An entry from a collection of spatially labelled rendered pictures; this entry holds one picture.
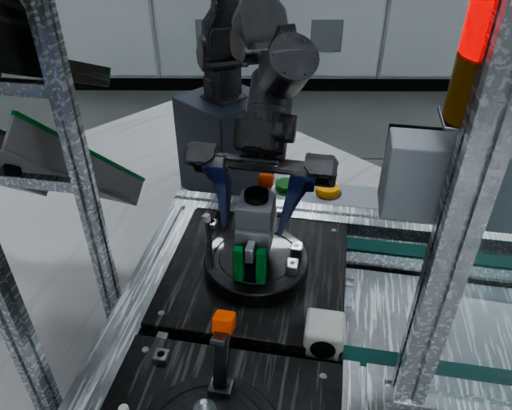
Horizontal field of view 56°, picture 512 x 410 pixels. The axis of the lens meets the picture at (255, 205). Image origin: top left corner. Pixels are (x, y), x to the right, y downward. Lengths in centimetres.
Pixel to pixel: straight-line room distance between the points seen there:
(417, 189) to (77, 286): 59
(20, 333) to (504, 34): 47
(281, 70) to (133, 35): 319
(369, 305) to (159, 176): 57
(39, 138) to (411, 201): 39
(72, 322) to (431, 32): 333
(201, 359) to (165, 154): 68
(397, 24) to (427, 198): 330
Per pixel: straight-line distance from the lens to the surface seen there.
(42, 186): 63
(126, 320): 64
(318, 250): 70
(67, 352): 76
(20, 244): 97
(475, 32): 37
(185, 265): 67
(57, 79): 54
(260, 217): 57
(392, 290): 74
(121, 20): 369
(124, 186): 73
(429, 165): 40
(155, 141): 122
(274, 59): 54
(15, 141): 55
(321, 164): 57
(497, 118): 36
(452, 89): 39
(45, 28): 53
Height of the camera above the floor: 142
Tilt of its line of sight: 35 degrees down
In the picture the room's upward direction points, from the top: straight up
